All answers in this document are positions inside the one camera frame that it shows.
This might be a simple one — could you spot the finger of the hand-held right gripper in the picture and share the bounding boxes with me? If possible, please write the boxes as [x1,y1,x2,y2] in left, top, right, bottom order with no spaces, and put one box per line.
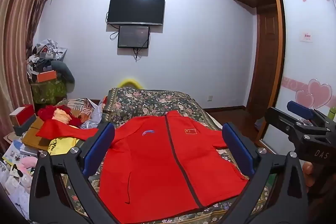
[287,100,327,125]
[264,107,310,138]

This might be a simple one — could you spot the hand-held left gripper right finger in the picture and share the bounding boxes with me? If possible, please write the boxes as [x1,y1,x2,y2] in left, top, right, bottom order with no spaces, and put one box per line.
[221,122,309,224]

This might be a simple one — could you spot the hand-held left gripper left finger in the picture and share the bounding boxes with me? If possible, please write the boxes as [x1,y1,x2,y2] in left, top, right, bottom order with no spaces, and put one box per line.
[29,122,121,224]

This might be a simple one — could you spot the red zip jacket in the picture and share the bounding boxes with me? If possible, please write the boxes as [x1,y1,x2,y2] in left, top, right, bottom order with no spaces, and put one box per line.
[35,110,250,223]

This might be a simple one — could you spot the person's right hand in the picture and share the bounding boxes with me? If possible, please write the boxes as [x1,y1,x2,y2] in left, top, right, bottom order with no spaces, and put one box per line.
[301,161,316,194]

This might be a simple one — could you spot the pale blue cloth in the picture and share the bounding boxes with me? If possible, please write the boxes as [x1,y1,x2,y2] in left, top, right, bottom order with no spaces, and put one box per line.
[79,103,106,132]

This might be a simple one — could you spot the yellow cloth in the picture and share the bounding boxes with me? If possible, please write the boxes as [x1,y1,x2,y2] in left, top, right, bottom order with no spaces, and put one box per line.
[49,137,82,156]

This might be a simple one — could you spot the heart-print sliding wardrobe door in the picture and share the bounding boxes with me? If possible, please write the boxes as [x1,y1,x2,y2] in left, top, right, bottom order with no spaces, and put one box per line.
[262,0,336,155]

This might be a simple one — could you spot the striped patterned cloth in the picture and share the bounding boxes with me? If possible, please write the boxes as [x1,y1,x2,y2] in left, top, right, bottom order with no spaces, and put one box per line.
[67,98,101,125]

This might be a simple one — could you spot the red plush toy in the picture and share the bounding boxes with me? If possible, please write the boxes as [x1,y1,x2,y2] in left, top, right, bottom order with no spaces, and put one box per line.
[38,105,87,127]

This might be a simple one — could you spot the cardboard box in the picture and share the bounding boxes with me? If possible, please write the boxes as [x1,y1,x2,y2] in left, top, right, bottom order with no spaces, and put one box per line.
[22,116,53,151]

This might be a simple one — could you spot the floral bedspread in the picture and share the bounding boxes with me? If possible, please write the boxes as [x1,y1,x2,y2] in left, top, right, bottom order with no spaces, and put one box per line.
[59,87,279,224]

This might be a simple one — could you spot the green patterned cloth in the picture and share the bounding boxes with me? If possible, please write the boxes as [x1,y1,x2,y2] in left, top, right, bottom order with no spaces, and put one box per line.
[31,79,67,105]

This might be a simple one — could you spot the pink plush toy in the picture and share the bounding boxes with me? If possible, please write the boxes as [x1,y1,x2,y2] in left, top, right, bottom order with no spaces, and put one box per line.
[16,156,40,170]

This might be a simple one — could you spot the dark grey box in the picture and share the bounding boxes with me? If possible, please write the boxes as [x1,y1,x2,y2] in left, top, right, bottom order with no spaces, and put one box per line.
[13,115,37,136]

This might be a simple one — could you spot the red and white box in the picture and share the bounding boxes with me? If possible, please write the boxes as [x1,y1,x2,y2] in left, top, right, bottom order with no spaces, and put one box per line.
[9,104,36,126]

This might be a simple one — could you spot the printed photo sheets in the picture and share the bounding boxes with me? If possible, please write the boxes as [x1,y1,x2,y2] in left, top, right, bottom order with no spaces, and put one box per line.
[3,140,30,162]

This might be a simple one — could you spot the orange box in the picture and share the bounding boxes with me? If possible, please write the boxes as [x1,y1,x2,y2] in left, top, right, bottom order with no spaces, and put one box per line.
[37,70,57,83]

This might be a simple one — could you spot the grey bag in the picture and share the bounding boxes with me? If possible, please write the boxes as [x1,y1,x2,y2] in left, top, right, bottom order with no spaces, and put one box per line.
[35,39,68,60]

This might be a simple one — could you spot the striped brown curtain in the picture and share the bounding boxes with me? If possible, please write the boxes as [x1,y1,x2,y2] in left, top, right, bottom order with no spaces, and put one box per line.
[0,0,57,151]

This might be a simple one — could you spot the yellow ring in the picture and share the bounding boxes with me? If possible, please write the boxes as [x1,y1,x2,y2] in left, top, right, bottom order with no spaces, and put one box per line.
[117,78,143,88]

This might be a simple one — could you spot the small wall monitor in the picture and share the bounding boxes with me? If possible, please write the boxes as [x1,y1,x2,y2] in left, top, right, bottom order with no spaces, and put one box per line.
[117,25,151,49]

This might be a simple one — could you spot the wall-mounted television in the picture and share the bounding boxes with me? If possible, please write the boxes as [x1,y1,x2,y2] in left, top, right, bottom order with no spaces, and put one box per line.
[106,0,166,26]

